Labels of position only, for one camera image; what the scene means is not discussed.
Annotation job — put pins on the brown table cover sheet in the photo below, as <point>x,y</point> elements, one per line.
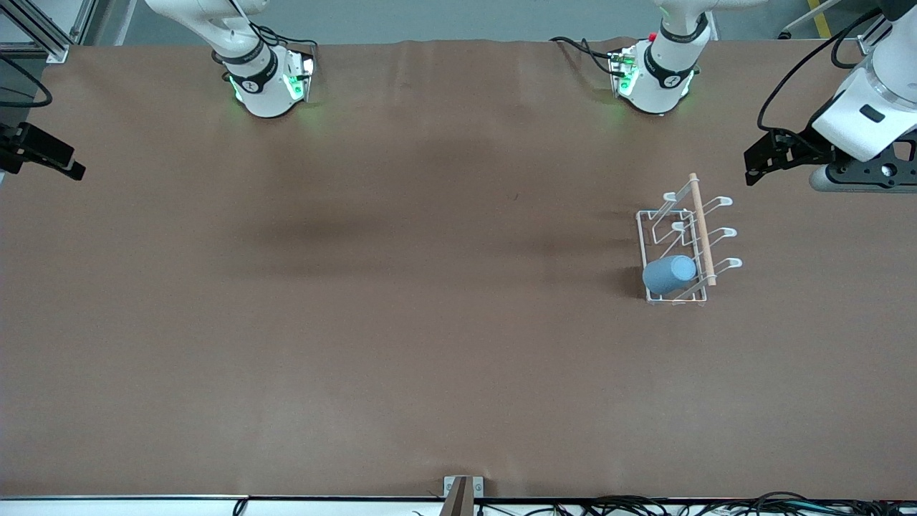
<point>430,358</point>

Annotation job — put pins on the aluminium frame profile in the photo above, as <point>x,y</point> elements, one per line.
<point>57,54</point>
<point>868,44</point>

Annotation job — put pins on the white table edge rail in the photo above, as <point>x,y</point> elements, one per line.
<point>107,507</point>

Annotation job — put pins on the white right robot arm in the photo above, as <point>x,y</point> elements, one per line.
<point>261,97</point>

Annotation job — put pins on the blue plastic cup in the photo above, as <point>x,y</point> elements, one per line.
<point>668,276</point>

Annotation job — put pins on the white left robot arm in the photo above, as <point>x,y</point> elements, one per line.
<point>663,86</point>

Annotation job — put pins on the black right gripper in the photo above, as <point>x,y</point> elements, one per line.
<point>21,145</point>

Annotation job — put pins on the brown mount post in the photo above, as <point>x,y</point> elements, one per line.
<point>460,502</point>

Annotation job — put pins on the white stand leg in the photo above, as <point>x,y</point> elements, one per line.
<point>795,27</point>

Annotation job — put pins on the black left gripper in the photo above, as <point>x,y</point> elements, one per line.
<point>801,145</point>

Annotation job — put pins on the grey metal mount bracket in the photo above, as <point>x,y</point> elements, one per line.
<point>478,487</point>

